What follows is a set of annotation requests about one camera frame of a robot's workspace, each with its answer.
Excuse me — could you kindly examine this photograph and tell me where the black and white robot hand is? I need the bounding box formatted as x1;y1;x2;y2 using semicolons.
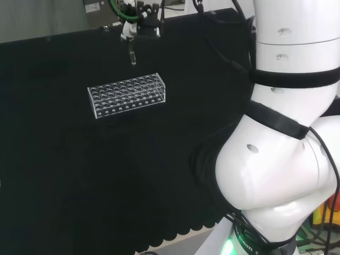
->
120;0;163;43

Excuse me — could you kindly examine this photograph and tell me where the black bench cloth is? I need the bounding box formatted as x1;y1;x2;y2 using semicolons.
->
0;7;260;255

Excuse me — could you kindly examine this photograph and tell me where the clear glass test tube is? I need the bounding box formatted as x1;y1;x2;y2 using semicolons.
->
126;37;138;66

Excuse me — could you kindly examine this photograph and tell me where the clear plastic test tube rack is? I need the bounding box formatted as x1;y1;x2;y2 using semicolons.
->
87;72;167;120

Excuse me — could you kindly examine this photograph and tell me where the green cable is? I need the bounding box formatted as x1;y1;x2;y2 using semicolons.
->
108;0;141;21

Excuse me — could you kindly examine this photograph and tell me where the black cable bundle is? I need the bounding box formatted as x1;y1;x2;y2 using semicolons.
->
191;0;257;83

